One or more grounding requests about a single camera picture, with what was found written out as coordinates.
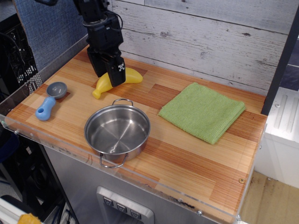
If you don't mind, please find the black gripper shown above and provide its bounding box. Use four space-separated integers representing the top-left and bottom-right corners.
83 14 126 87

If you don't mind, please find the yellow plastic toy banana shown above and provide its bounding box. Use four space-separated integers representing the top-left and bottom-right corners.
92 68 143 99

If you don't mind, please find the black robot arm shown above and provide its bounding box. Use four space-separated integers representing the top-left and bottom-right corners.
74 0 126 87

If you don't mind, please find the green folded cloth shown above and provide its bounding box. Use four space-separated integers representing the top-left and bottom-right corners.
158 83 246 144

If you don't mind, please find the blue grey ice cream scoop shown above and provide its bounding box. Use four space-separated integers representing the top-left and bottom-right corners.
35 82 67 121

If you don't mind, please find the blue fabric partition panel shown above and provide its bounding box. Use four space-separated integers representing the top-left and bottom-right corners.
14 0 87 71

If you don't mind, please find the stainless steel pot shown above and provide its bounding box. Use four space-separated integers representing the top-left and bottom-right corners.
84 98 151 168

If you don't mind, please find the black plastic crate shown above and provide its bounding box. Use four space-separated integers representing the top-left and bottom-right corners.
0 13 37 97

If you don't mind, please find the clear acrylic table guard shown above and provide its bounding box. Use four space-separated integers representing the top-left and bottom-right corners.
0 49 266 224

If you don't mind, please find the silver dispenser button panel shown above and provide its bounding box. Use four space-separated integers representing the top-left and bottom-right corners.
96 186 155 224

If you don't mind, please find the yellow object bottom left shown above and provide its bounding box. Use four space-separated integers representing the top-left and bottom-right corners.
17 213 42 224

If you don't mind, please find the white metal side unit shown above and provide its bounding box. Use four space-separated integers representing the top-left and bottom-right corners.
254 87 299 188

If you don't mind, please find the dark right frame post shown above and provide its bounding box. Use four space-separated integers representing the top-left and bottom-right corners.
261 6 299 115

